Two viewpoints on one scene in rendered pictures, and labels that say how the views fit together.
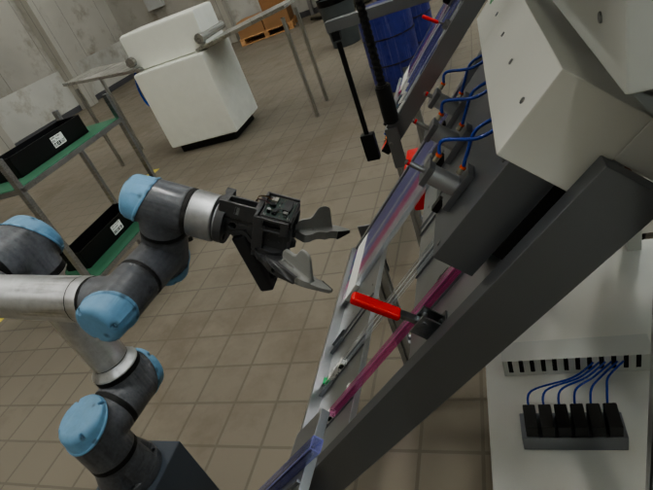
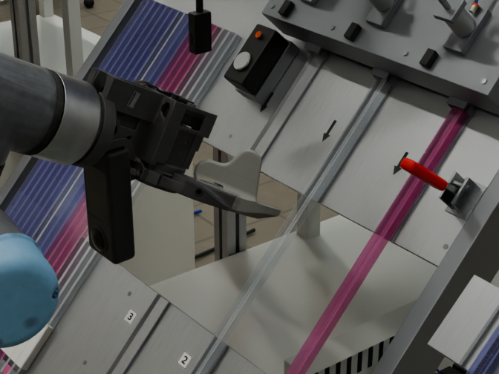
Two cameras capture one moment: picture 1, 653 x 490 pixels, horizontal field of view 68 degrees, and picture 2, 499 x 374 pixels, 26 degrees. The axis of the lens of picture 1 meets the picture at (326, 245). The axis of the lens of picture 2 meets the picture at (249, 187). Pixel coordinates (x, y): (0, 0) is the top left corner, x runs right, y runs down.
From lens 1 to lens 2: 0.86 m
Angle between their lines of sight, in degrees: 55
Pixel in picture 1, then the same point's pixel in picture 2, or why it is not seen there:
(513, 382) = not seen: outside the picture
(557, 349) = (353, 342)
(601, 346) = (393, 323)
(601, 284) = (312, 278)
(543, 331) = (300, 343)
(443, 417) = not seen: outside the picture
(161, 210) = (27, 95)
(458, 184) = (474, 22)
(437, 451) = not seen: outside the picture
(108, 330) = (46, 303)
